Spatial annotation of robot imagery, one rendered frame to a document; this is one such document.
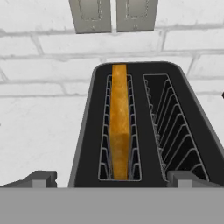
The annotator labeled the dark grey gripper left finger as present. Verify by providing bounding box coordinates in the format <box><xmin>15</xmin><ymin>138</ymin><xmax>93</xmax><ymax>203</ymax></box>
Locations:
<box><xmin>0</xmin><ymin>170</ymin><xmax>58</xmax><ymax>188</ymax></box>

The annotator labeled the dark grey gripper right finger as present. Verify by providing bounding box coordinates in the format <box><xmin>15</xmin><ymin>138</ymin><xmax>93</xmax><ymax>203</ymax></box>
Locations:
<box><xmin>166</xmin><ymin>170</ymin><xmax>224</xmax><ymax>188</ymax></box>

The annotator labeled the black toaster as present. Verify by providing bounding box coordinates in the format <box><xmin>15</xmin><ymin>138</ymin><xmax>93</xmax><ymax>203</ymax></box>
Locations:
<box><xmin>67</xmin><ymin>60</ymin><xmax>224</xmax><ymax>188</ymax></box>

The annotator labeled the golden brown bread slice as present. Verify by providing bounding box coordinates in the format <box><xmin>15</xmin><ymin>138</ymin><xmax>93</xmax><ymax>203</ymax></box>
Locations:
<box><xmin>108</xmin><ymin>64</ymin><xmax>131</xmax><ymax>180</ymax></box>

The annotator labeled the grey wall outlet plate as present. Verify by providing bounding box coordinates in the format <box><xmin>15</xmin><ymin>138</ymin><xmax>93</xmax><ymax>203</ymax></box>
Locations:
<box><xmin>115</xmin><ymin>0</ymin><xmax>159</xmax><ymax>33</ymax></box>
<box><xmin>68</xmin><ymin>0</ymin><xmax>113</xmax><ymax>35</ymax></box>

